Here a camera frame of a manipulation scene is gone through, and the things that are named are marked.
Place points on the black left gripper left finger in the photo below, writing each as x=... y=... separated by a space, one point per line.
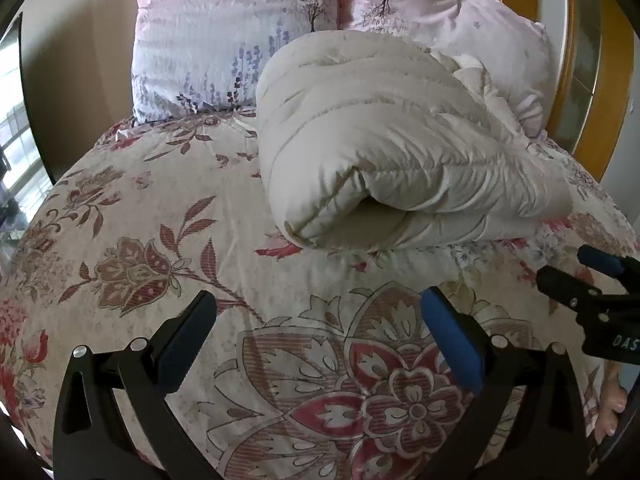
x=91 y=440

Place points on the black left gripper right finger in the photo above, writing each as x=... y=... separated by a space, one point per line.
x=525 y=419

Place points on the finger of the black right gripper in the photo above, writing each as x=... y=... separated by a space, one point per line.
x=564 y=288
x=622 y=269

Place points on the beige quilted down jacket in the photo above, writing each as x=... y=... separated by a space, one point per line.
x=369 y=141

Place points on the person's right hand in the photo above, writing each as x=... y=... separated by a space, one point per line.
x=613 y=402

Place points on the floral bed quilt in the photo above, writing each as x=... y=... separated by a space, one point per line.
x=319 y=365

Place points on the pink tree print pillow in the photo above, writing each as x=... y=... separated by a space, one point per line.
x=516 y=52

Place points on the pink lavender print pillow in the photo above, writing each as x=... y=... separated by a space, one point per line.
x=194 y=55

